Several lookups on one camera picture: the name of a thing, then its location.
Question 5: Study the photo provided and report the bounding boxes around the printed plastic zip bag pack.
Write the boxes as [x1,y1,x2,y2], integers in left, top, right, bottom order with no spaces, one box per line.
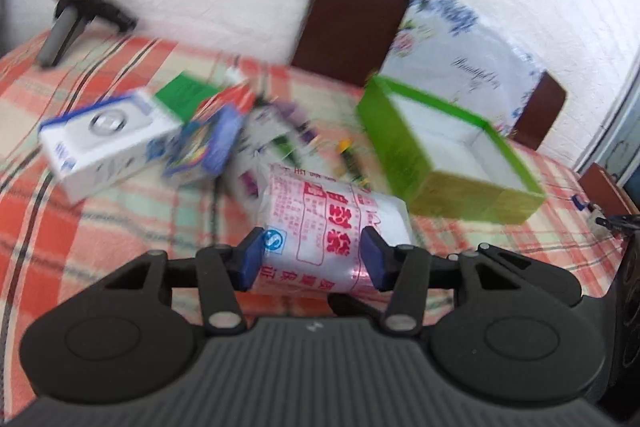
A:
[255,164,413,296]

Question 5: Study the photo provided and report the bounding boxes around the blue card box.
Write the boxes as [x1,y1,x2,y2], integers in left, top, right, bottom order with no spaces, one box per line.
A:
[163,104,244,185]

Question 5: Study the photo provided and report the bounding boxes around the black white marker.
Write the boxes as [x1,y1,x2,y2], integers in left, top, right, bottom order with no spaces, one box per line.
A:
[336,139,370,190]

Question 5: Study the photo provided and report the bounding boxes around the white plush cat toy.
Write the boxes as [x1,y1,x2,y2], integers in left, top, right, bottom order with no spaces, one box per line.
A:
[222,103,328,213]

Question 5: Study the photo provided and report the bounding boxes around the purple keychain toy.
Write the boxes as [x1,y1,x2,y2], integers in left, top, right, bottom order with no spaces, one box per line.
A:
[271,100,318,144]

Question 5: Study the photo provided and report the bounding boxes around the white blue device box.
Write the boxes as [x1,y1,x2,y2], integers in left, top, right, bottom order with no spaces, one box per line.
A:
[38,89,182,205]

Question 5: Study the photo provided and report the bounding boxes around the red small box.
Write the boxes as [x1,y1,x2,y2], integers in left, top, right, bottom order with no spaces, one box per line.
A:
[192,82,256,122]

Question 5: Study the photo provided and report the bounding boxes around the green small box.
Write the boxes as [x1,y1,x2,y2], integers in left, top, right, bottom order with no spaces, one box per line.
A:
[154,72,220,124]

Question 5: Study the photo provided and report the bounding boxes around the green open cardboard box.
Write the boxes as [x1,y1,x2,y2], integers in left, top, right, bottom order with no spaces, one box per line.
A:
[357,75,546,225]

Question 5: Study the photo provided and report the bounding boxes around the plaid bed blanket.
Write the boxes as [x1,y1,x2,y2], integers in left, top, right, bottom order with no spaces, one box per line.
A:
[1,31,626,425]

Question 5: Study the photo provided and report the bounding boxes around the blue tape roll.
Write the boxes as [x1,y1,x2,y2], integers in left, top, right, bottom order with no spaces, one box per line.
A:
[572,194,586,211]

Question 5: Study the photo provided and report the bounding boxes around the brown wooden box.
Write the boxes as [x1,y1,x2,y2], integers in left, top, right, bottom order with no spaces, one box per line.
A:
[578,162,639,216]

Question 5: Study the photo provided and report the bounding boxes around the dark brown headboard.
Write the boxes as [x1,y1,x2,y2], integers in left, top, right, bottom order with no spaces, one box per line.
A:
[291,0,566,150]

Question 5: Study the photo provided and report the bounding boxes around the black handheld camera on grip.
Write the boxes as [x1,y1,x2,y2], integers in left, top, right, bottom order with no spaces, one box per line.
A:
[36,0,138,68]

